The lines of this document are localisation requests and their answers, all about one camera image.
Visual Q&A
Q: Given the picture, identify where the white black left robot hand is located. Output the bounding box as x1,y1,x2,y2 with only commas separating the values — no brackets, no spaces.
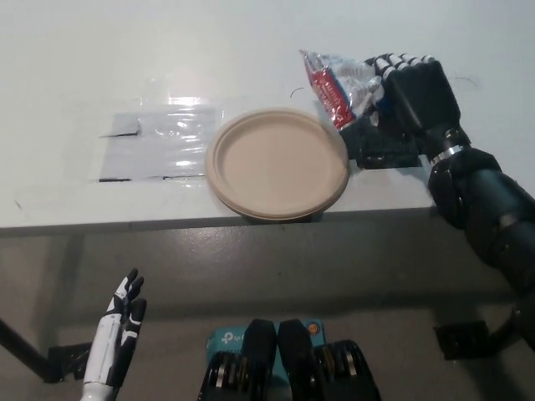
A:
82,267,149,386

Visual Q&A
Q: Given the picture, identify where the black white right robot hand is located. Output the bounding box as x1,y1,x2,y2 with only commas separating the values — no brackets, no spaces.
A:
362,52,472,164

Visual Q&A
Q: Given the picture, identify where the small sunflower seed bag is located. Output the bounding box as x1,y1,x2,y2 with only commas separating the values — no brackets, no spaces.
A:
298,48,392,131

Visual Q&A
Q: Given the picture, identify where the beige paper plate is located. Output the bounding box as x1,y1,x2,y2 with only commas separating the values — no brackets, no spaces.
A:
217,179,349,221
204,107,350,214

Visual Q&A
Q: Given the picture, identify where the black ribbed robot torso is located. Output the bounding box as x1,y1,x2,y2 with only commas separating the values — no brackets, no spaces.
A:
196,317,381,401

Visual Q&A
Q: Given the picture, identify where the black floor tape patch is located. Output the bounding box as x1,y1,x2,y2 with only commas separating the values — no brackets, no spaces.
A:
46,342,95,383
432,320,489,361

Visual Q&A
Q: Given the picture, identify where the teal tp-link box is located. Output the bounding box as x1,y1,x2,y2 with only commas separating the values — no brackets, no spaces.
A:
205,319,325,401

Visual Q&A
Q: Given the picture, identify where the clear plastic taped sheet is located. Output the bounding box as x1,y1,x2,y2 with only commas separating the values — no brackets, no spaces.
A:
88,99,219,183

